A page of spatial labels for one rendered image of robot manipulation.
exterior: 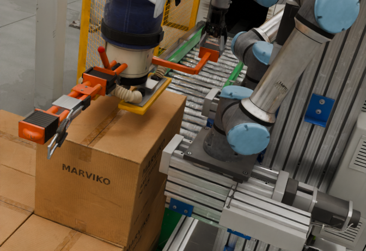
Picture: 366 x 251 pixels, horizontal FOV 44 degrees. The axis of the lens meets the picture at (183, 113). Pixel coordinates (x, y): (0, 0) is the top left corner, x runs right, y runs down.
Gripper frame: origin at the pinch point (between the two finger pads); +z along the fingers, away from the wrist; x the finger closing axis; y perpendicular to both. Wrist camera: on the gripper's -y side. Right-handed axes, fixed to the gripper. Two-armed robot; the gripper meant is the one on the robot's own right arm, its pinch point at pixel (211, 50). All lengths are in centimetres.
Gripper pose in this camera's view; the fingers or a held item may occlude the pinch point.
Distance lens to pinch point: 195.6
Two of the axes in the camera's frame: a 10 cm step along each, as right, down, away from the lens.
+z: -1.8, 8.6, 4.7
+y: -2.8, 4.2, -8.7
